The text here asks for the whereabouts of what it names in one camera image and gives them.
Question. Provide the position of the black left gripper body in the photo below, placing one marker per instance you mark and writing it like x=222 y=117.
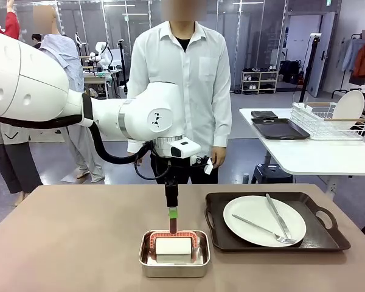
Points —
x=170 y=173

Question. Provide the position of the silver fork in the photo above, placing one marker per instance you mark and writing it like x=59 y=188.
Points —
x=252 y=224

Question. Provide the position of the white round dinner plate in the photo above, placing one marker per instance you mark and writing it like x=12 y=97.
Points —
x=255 y=210

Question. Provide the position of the silver table knife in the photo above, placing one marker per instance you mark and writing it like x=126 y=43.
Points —
x=276 y=213

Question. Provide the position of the dark brown serving tray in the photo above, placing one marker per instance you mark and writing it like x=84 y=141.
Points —
x=319 y=235

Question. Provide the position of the person's left forearm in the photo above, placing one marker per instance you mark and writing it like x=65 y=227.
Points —
x=222 y=127

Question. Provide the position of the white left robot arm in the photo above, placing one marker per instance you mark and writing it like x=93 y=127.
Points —
x=33 y=76

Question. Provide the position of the person's left hand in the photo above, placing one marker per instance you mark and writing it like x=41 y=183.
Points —
x=219 y=155

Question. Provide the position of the rectangular steel container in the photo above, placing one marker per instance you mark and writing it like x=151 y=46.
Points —
x=170 y=270

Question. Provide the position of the person in white shirt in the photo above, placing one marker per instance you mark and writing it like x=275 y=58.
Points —
x=200 y=91

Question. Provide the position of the black stool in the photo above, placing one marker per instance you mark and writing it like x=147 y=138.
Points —
x=270 y=173

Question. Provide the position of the small black tray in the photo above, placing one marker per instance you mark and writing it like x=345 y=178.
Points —
x=264 y=114

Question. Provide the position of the large black tray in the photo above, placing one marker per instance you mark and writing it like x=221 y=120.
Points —
x=280 y=129

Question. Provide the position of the white shoe rack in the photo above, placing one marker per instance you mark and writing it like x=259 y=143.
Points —
x=258 y=80

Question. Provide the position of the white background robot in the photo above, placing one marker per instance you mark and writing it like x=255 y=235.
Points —
x=103 y=54

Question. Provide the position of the white side table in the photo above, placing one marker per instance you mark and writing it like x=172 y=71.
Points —
x=322 y=155

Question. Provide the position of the black bags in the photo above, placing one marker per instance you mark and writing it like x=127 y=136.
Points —
x=289 y=71

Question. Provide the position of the white plate in rack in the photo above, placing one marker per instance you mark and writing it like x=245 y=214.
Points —
x=349 y=105

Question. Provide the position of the black stand with white device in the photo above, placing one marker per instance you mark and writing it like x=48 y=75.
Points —
x=315 y=35

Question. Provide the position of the light blue hanging shirt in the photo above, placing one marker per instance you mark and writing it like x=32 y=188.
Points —
x=349 y=54

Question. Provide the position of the person in red top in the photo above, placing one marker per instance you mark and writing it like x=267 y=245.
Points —
x=12 y=24

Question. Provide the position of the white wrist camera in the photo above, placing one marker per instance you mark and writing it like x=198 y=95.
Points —
x=185 y=149

